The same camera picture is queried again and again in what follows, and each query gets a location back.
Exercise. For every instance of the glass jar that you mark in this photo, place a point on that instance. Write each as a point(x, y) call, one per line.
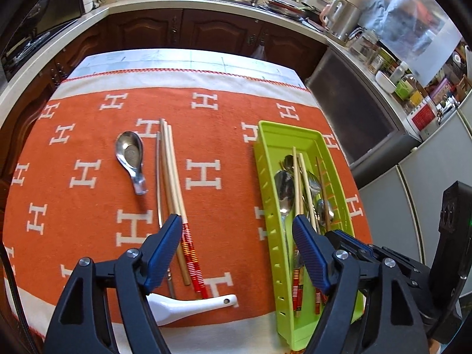
point(379, 62)

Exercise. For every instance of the green label jar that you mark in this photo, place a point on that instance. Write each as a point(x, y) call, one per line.
point(403, 89)

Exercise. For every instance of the black gas stove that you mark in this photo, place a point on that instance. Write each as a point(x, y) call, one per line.
point(22, 53)

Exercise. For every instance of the grey steel cabinet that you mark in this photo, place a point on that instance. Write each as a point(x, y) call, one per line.
point(357, 110)

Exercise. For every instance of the dark wooden kitchen cabinets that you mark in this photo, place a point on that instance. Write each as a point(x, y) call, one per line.
point(214, 25)

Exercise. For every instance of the stack of white bowls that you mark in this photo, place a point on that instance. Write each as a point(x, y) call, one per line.
point(91, 4)

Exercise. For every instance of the stack of dishes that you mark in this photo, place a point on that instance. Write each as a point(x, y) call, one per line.
point(285, 6)

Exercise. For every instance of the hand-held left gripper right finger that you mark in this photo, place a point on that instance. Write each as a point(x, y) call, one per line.
point(311, 258)

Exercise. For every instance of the orange printed blanket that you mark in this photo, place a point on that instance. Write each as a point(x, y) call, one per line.
point(228, 136)

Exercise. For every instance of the plain wooden chopstick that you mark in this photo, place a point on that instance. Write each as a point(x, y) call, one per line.
point(306, 188)

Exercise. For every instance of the white ceramic spoon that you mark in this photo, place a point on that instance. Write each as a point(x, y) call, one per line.
point(184, 308)

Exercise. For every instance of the white plastic bag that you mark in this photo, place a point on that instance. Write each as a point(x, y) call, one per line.
point(260, 52)

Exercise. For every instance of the round metal spoon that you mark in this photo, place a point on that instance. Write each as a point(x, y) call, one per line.
point(284, 191)

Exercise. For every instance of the brown red-patterned bamboo chopstick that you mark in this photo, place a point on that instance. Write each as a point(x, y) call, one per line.
point(321, 184)

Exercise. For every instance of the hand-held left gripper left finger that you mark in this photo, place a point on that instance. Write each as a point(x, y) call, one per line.
point(164, 250)

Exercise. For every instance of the clear plastic sheet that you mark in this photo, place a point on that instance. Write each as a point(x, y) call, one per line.
point(416, 22)

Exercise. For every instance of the glass pitcher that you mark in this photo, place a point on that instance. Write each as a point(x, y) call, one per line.
point(363, 48)

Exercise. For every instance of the green plastic utensil tray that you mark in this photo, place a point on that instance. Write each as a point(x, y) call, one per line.
point(276, 140)

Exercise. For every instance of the white plastic bottle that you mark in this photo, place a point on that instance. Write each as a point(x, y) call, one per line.
point(398, 73)

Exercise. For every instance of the white refrigerator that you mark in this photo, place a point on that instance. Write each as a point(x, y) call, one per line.
point(405, 191)

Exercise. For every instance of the steel electric kettle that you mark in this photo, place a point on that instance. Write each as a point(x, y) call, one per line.
point(344, 16)

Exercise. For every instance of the pale checked table cover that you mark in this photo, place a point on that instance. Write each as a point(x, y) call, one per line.
point(166, 59)

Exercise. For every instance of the short metal soup spoon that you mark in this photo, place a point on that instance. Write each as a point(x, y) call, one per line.
point(129, 151)

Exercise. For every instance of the white container red label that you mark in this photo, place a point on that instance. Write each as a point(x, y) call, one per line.
point(424, 116)

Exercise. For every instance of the white bowl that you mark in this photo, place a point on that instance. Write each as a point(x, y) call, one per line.
point(384, 82)

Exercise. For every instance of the yellow jar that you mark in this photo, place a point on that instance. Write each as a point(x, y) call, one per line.
point(415, 99)

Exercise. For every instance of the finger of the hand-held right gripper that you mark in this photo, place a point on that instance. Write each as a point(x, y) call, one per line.
point(405, 265)
point(339, 239)

